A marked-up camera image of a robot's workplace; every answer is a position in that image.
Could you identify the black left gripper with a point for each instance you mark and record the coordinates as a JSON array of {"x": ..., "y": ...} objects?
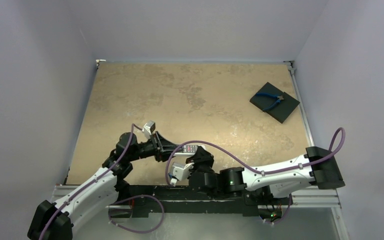
[{"x": 162, "y": 148}]

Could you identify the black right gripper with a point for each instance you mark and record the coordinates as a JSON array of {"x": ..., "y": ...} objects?
[{"x": 196, "y": 163}]

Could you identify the white remote control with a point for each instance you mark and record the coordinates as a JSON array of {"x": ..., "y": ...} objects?
[{"x": 188, "y": 150}]

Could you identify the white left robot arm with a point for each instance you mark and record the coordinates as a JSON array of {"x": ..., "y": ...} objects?
[{"x": 59, "y": 220}]

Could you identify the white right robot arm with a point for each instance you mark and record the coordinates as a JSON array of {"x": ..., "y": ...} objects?
[{"x": 317, "y": 167}]

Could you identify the black flat box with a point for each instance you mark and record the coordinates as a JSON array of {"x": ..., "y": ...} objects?
[{"x": 274, "y": 102}]

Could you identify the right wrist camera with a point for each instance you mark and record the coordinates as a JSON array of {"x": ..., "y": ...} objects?
[{"x": 179, "y": 172}]

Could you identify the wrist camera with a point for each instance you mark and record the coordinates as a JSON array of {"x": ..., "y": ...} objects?
[
  {"x": 179, "y": 172},
  {"x": 148, "y": 129}
]

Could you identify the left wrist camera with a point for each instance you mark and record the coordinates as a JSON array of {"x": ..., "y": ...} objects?
[{"x": 148, "y": 129}]

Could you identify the aluminium frame rail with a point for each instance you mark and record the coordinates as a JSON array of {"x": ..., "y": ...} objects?
[{"x": 310, "y": 197}]

